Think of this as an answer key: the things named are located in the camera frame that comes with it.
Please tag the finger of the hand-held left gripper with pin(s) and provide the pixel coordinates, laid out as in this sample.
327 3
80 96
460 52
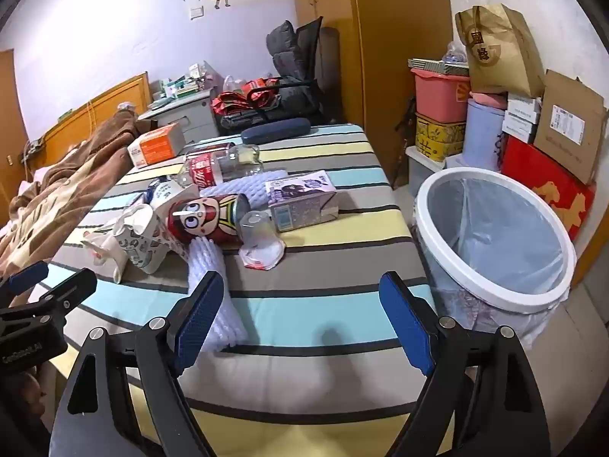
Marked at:
26 277
66 290

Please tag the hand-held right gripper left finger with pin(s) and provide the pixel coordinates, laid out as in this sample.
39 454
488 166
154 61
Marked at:
200 319

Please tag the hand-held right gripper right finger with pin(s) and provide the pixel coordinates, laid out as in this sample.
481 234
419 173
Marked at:
409 323

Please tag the white foam net sleeve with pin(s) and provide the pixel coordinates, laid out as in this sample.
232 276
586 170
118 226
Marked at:
209 285
238 186

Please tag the patterned paper cup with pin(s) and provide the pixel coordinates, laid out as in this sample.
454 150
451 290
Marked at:
135 243

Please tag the white round trash bin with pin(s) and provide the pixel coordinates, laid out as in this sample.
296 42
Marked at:
495 290

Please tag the red cartoon face can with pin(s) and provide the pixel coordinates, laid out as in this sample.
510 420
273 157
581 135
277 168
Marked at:
204 221

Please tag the clear jelly cup with lid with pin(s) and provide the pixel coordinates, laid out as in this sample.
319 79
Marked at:
257 233

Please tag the small white blue bottle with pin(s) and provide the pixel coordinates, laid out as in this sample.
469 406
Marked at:
161 190

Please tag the clear plastic bottle red label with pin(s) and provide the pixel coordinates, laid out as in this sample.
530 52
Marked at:
214 166

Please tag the purple printed carton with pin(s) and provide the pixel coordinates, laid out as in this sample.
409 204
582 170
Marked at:
299 200

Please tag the striped bed sheet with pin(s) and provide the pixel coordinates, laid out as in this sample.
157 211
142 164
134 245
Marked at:
323 266

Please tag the brown blanket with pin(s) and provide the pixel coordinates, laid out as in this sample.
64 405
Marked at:
71 176

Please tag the clear storage box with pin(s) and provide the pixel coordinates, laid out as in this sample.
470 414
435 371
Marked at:
423 171

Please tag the wooden door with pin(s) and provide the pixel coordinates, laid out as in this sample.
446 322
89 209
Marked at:
9 114

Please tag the orange white box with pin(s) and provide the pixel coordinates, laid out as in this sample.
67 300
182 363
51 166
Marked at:
159 145

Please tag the wooden headboard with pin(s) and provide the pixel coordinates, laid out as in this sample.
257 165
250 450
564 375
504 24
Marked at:
85 114

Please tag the dark folded umbrella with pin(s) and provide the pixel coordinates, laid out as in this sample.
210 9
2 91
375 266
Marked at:
404 143

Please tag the yellow patterned box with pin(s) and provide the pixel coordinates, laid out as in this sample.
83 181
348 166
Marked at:
440 138

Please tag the red gold gift box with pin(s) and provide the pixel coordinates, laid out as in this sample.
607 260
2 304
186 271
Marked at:
547 185

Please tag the pale purple cylindrical bin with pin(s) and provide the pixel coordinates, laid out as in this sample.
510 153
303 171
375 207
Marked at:
483 138

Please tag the grey nightstand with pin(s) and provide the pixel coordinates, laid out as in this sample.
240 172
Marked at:
190 116

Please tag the dark blue glasses case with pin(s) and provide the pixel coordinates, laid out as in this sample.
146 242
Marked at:
276 129

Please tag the red patterned bags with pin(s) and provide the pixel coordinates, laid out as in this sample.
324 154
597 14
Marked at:
238 100

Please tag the pink plastic box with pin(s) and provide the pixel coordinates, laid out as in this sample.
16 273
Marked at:
440 97

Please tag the clutter of small boxes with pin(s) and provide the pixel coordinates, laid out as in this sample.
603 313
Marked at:
188 83

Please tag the clear plastic bag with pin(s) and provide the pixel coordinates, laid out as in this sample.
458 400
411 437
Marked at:
233 83

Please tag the pink round lid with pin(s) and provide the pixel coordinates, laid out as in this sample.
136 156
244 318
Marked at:
487 99

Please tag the open cardboard box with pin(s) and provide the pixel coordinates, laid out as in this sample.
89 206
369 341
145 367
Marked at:
571 123

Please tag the patterned flat tray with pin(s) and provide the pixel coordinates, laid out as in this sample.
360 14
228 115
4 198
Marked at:
433 64

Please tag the black office chair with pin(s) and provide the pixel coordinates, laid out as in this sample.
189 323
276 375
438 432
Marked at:
323 71

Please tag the wooden wardrobe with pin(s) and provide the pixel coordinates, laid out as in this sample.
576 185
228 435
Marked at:
395 47

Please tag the grey cushion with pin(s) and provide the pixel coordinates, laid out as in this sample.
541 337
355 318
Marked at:
285 52

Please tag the brown paper bag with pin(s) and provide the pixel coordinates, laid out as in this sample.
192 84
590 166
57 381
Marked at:
504 52

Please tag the white wall socket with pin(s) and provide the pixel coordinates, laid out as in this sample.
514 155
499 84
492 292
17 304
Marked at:
197 12

